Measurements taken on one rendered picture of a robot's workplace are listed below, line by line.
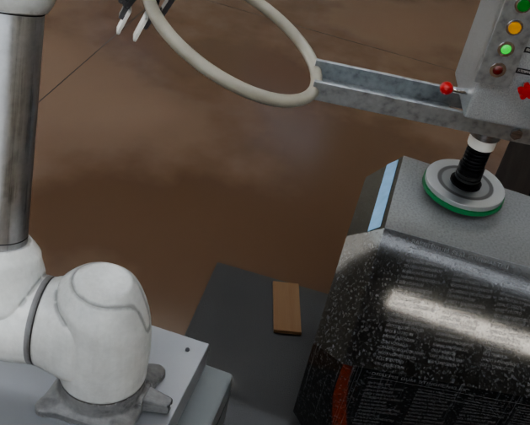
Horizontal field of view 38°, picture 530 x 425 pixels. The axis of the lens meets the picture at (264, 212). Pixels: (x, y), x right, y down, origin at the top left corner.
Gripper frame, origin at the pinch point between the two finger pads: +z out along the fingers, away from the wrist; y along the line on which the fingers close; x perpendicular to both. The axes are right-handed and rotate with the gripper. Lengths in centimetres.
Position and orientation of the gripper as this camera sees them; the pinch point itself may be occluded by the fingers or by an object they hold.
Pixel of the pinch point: (131, 23)
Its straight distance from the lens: 184.8
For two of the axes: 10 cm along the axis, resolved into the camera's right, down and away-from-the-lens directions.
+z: -5.2, 6.4, 5.7
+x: -1.3, -7.1, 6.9
